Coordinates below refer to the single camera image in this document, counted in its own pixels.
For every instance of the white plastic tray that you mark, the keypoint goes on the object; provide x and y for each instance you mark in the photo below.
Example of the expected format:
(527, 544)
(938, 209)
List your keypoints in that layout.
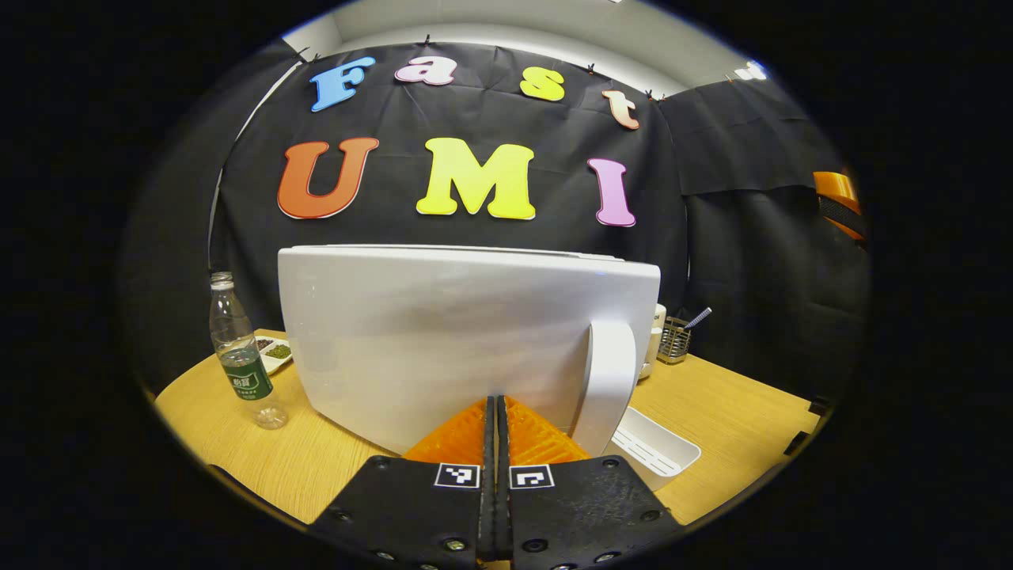
(657, 455)

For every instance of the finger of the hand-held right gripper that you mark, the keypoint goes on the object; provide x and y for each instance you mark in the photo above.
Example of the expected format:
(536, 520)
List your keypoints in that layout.
(839, 198)

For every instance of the white seasoning dish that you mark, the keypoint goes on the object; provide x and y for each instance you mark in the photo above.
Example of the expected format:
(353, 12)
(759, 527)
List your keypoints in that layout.
(275, 352)

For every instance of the black backdrop cloth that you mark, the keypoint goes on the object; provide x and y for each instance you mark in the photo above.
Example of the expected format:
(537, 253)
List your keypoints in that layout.
(554, 233)

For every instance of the white toaster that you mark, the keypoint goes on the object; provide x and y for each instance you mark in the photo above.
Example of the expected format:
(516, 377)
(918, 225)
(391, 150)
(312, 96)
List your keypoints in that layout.
(655, 340)

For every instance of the clear plastic water bottle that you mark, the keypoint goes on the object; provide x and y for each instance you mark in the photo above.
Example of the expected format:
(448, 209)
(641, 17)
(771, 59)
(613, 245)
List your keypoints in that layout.
(245, 380)

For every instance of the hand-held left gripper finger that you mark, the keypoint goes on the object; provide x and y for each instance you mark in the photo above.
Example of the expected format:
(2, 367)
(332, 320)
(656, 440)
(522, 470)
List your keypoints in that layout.
(502, 514)
(489, 514)

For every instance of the ceiling light panel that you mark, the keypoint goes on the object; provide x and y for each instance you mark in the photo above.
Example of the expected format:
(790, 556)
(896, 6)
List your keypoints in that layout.
(750, 71)

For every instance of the white microwave oven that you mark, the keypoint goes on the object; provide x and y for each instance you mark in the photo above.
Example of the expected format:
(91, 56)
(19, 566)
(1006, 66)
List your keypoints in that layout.
(435, 332)

